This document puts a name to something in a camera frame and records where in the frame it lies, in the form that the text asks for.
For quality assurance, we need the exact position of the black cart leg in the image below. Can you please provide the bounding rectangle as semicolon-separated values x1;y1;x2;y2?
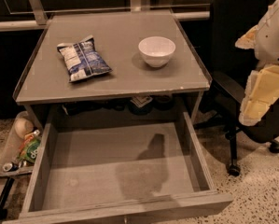
0;177;15;220

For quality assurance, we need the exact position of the blue chip bag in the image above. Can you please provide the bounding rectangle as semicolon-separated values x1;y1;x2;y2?
57;35;112;82

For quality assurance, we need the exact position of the beige round ball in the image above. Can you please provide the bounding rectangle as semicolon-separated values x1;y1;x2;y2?
14;118;34;139

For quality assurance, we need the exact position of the metal railing bar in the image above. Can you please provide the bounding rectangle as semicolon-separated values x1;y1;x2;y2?
0;0;210;32

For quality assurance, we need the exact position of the grey cabinet with flat top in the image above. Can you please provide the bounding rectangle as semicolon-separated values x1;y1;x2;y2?
14;10;211;124

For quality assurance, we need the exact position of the open grey wooden drawer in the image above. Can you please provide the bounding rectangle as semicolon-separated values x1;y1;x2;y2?
4;107;232;224

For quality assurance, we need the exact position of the black office chair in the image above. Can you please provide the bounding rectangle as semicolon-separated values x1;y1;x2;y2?
194;0;279;176

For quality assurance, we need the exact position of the green snack package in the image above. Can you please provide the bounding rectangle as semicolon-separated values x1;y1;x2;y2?
18;137;40;163

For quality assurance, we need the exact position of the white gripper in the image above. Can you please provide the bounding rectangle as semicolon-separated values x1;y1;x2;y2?
235;0;279;126

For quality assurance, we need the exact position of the white ceramic bowl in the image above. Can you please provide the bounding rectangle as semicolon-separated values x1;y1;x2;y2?
138;36;176;68

